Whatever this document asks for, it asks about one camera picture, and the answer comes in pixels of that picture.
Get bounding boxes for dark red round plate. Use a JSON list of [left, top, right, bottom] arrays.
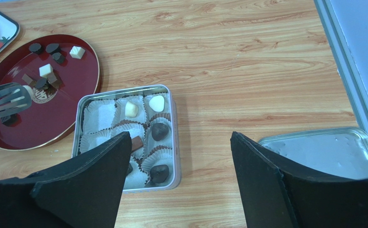
[[0, 34, 102, 151]]

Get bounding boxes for silver tin lid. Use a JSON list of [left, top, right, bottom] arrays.
[[259, 127, 368, 180]]

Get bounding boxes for white heart chocolate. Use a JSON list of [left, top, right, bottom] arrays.
[[149, 95, 165, 113]]

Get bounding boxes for round dark chocolate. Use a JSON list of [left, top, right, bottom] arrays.
[[28, 43, 44, 55]]

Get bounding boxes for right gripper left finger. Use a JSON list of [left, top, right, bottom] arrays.
[[0, 132, 132, 228]]

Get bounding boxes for white triangular chocolate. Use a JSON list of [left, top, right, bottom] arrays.
[[124, 101, 139, 118]]

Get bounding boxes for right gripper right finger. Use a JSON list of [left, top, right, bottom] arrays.
[[230, 132, 368, 228]]

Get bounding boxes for dark heart chocolate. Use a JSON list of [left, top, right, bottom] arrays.
[[150, 164, 170, 184], [151, 123, 170, 142]]

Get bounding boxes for brown rectangular chocolate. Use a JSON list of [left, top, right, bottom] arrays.
[[132, 136, 144, 152]]

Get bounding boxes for white cube chocolate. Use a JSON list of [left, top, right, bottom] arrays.
[[39, 64, 53, 78]]

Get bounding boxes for pink square tin box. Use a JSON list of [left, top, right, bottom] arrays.
[[71, 85, 181, 193]]

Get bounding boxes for white square chocolate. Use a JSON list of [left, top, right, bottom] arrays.
[[69, 46, 85, 59]]

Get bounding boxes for metal tongs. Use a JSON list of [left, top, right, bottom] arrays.
[[0, 82, 32, 118]]

